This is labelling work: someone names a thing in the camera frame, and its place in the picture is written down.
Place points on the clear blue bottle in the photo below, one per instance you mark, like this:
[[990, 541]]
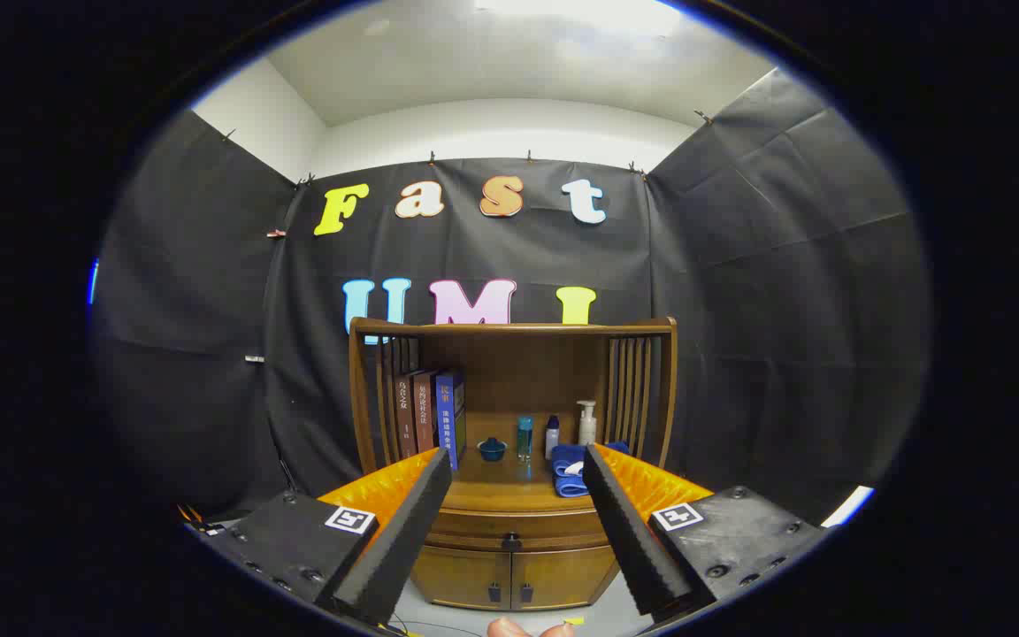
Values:
[[524, 440]]

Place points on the dark brown book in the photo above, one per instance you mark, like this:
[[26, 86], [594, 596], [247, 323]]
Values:
[[404, 416]]

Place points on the blue lidded teacup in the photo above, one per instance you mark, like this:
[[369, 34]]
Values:
[[492, 450]]

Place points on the white pump bottle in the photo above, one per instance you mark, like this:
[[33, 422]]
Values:
[[587, 429]]

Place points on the wooden cabinet door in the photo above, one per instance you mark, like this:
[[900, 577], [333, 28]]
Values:
[[563, 577], [461, 577]]

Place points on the reddish brown book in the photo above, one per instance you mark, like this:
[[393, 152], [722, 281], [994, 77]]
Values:
[[425, 411]]

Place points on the wooden countertop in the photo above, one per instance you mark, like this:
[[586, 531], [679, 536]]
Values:
[[509, 485]]

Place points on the white bottle blue cap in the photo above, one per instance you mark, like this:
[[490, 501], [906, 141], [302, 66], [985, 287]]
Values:
[[552, 441]]

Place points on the wooden cabinet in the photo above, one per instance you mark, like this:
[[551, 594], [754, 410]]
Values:
[[518, 372]]

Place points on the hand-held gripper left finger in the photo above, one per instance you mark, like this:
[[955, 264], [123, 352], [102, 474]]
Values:
[[403, 531]]

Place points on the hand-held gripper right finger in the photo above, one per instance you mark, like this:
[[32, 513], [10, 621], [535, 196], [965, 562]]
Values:
[[629, 531]]

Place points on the blue book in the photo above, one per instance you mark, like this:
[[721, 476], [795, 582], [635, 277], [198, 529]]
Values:
[[448, 420]]

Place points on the blue towel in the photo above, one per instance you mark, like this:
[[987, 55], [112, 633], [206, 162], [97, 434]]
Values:
[[567, 467]]

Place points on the wooden drawer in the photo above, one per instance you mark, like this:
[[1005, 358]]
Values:
[[474, 528]]

